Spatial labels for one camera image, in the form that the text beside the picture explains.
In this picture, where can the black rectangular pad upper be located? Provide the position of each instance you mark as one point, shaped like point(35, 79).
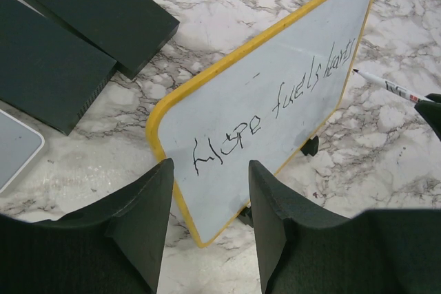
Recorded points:
point(130, 31)

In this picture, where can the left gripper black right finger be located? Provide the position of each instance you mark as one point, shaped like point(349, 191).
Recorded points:
point(304, 248)

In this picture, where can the black marker pen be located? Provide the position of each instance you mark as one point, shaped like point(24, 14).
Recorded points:
point(391, 87)

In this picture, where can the yellow framed whiteboard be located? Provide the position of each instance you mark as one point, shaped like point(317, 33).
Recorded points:
point(263, 102)

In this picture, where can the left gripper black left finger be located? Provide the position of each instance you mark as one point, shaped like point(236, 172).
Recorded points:
point(114, 245)

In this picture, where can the black rectangular pad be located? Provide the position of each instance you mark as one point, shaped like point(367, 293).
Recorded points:
point(46, 71)
point(130, 31)

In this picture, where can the grey white eraser block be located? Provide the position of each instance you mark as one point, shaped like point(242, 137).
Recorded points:
point(21, 149)

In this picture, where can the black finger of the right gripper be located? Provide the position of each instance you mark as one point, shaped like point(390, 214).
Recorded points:
point(431, 112)

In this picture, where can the black rectangular pad lower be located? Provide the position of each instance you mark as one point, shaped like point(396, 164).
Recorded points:
point(46, 71)

